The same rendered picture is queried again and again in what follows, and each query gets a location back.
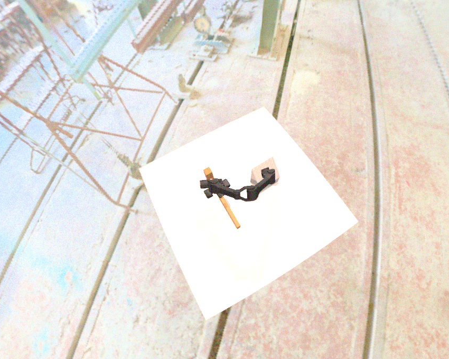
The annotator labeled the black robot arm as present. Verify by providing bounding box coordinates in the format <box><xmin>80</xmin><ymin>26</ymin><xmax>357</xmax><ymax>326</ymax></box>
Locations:
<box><xmin>200</xmin><ymin>167</ymin><xmax>275</xmax><ymax>202</ymax></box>

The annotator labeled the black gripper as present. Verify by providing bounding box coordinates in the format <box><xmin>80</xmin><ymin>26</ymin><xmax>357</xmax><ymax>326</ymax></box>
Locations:
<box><xmin>204</xmin><ymin>179</ymin><xmax>230</xmax><ymax>199</ymax></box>

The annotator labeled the wooden post with slot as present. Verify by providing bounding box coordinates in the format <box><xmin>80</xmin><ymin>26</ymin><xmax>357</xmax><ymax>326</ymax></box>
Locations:
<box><xmin>203</xmin><ymin>167</ymin><xmax>214</xmax><ymax>180</ymax></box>

